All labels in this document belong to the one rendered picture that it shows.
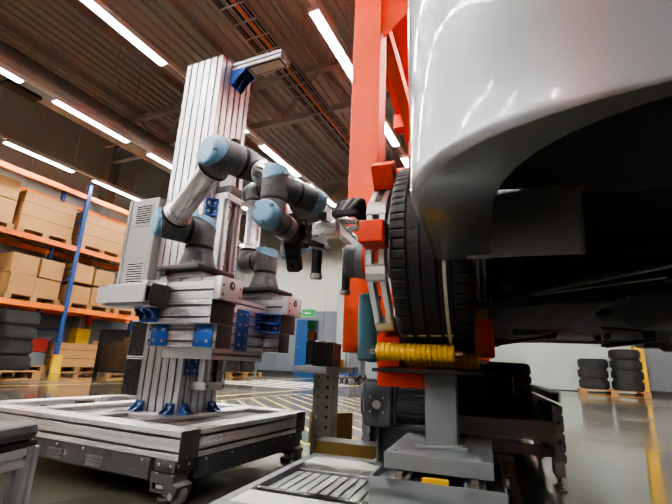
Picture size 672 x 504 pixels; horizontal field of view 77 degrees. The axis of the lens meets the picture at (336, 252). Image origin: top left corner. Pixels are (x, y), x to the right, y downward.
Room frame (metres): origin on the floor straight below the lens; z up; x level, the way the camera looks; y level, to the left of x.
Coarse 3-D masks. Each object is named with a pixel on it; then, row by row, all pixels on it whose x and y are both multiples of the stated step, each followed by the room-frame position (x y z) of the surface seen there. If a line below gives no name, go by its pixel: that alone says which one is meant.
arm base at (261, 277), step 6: (258, 270) 2.12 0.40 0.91; (264, 270) 2.11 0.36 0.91; (270, 270) 2.13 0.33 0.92; (258, 276) 2.11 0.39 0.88; (264, 276) 2.11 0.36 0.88; (270, 276) 2.12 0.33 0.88; (252, 282) 2.12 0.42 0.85; (258, 282) 2.10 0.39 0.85; (264, 282) 2.11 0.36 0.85; (270, 282) 2.11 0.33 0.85; (276, 282) 2.15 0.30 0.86
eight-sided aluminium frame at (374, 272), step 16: (384, 192) 1.41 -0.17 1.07; (368, 208) 1.28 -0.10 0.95; (384, 208) 1.26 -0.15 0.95; (368, 256) 1.27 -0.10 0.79; (384, 256) 1.26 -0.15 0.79; (368, 272) 1.27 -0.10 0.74; (384, 272) 1.26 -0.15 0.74; (368, 288) 1.31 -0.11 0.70; (384, 288) 1.30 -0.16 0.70; (384, 304) 1.34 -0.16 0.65; (384, 320) 1.40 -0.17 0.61
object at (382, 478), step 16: (496, 464) 1.62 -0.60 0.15; (384, 480) 1.27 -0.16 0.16; (400, 480) 1.26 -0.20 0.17; (416, 480) 1.35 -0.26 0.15; (432, 480) 1.23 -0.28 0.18; (448, 480) 1.23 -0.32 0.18; (464, 480) 1.38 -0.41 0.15; (480, 480) 1.29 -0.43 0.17; (496, 480) 1.39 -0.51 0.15; (384, 496) 1.27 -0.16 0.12; (400, 496) 1.26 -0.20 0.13; (416, 496) 1.24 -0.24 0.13; (432, 496) 1.23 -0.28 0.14; (448, 496) 1.22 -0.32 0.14; (464, 496) 1.20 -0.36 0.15; (480, 496) 1.19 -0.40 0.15; (496, 496) 1.18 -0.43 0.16
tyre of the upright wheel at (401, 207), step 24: (408, 168) 1.32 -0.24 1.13; (408, 192) 1.21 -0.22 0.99; (408, 216) 1.18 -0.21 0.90; (408, 240) 1.17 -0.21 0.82; (408, 264) 1.19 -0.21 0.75; (432, 264) 1.17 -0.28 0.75; (456, 264) 1.14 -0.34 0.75; (408, 288) 1.22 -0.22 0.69; (432, 288) 1.19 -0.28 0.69; (456, 288) 1.17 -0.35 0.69; (408, 312) 1.26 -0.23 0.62; (432, 312) 1.24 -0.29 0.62; (456, 312) 1.22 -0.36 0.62; (408, 336) 1.35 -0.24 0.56; (432, 336) 1.32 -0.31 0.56; (456, 336) 1.31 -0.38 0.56
